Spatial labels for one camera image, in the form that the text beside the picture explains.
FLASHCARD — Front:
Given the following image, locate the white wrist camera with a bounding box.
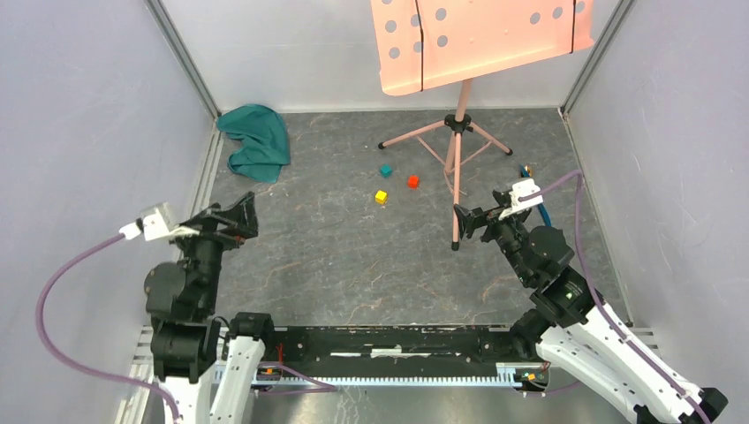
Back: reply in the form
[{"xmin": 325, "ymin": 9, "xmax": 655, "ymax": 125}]
[
  {"xmin": 510, "ymin": 178, "xmax": 543, "ymax": 214},
  {"xmin": 118, "ymin": 202, "xmax": 178, "ymax": 241}
]

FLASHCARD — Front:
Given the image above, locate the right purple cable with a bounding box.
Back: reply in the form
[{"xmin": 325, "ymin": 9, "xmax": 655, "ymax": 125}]
[{"xmin": 517, "ymin": 170, "xmax": 714, "ymax": 424}]

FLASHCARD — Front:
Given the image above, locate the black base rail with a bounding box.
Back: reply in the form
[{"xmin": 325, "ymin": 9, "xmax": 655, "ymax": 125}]
[{"xmin": 253, "ymin": 325, "xmax": 550, "ymax": 392}]

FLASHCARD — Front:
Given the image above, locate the pink music stand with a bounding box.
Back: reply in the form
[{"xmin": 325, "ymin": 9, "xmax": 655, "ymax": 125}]
[{"xmin": 370, "ymin": 0, "xmax": 595, "ymax": 252}]

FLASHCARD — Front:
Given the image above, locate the purple cable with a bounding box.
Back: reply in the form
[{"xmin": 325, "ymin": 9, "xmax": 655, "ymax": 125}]
[
  {"xmin": 517, "ymin": 170, "xmax": 714, "ymax": 424},
  {"xmin": 35, "ymin": 233, "xmax": 181, "ymax": 424}
]

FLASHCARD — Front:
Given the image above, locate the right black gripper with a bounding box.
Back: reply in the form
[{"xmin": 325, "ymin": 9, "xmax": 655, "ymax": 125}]
[{"xmin": 452, "ymin": 191, "xmax": 533, "ymax": 284}]

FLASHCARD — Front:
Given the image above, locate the blue handled utensil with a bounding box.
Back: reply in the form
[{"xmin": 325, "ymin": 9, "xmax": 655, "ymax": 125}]
[{"xmin": 519, "ymin": 164, "xmax": 552, "ymax": 226}]

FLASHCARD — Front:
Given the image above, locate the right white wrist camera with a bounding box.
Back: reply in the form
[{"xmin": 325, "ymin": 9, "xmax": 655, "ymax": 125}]
[{"xmin": 510, "ymin": 178, "xmax": 543, "ymax": 214}]

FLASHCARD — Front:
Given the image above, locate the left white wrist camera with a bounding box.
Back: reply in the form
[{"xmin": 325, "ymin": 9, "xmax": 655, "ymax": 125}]
[{"xmin": 118, "ymin": 202, "xmax": 178, "ymax": 241}]

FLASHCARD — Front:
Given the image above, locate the teal cloth napkin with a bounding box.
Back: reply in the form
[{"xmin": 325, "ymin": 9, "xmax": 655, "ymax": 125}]
[{"xmin": 216, "ymin": 104, "xmax": 291, "ymax": 184}]

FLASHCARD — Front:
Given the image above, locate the red cube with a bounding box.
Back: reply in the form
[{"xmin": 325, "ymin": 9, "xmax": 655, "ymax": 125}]
[{"xmin": 407, "ymin": 175, "xmax": 420, "ymax": 189}]

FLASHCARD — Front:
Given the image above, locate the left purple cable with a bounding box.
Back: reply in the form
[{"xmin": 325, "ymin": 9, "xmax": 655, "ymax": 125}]
[{"xmin": 35, "ymin": 233, "xmax": 181, "ymax": 424}]

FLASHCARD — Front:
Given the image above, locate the teal cube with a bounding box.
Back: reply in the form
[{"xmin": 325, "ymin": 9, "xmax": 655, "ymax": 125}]
[{"xmin": 380, "ymin": 164, "xmax": 392, "ymax": 178}]

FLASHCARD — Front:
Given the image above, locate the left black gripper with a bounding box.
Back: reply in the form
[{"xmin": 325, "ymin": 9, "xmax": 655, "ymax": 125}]
[{"xmin": 170, "ymin": 189, "xmax": 260, "ymax": 310}]

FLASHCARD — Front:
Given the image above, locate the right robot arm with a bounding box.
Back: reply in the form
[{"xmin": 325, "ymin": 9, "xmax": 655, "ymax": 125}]
[{"xmin": 453, "ymin": 192, "xmax": 728, "ymax": 423}]

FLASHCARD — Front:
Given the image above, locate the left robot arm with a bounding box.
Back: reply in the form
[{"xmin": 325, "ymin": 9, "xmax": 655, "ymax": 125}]
[{"xmin": 139, "ymin": 192, "xmax": 277, "ymax": 423}]

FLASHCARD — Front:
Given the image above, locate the yellow cube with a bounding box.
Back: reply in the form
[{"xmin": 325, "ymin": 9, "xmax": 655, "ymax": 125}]
[{"xmin": 374, "ymin": 190, "xmax": 389, "ymax": 205}]

